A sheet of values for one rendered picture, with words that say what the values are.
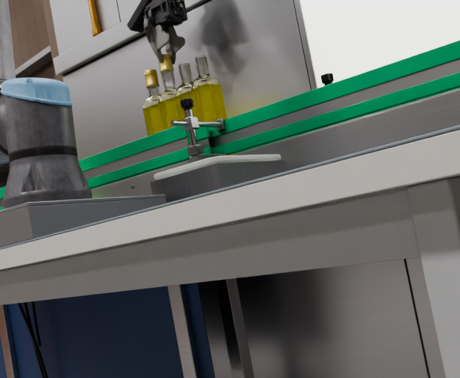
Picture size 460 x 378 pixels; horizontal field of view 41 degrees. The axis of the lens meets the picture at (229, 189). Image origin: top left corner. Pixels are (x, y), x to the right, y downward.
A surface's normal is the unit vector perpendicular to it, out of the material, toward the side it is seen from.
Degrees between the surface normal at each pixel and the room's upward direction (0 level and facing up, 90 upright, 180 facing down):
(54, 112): 92
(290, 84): 90
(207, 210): 90
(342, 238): 90
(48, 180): 73
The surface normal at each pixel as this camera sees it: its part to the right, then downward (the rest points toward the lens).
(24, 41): -0.70, 0.08
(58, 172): 0.47, -0.43
